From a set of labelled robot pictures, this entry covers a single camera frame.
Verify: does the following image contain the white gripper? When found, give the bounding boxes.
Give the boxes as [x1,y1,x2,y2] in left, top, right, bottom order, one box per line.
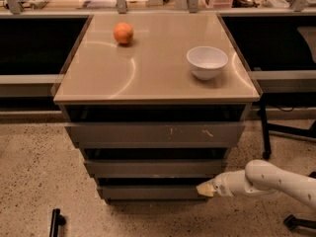
[197,170,245,198]

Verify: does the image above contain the grey drawer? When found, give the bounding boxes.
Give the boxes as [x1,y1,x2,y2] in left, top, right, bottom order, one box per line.
[84,148,226,178]
[66,121,245,148]
[97,178,208,204]

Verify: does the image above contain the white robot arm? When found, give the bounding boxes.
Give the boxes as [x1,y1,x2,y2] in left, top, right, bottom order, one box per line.
[197,160,316,209]

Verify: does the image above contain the grey top drawer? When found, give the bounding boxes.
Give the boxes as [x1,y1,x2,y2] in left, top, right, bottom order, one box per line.
[66,121,245,148]

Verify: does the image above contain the grey bottom drawer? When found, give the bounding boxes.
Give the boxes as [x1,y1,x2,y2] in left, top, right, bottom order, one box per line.
[97,178,208,204]

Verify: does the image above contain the beige drawer cabinet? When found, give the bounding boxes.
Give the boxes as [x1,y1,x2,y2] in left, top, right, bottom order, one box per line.
[52,11,263,160]

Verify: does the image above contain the black stand leg with caster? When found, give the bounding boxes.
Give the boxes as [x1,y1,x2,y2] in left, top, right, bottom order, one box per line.
[259,98,316,160]

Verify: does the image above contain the black base bottom right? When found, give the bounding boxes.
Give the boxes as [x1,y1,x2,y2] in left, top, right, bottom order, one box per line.
[283,215,316,230]

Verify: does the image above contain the white bowl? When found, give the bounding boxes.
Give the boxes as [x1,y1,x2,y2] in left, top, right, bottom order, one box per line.
[187,46,228,80]

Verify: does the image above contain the black bar bottom left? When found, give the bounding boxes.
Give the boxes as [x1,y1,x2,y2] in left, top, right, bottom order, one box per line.
[49,208,66,237]

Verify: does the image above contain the orange fruit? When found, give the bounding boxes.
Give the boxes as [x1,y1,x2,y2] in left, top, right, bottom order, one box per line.
[114,23,134,44]

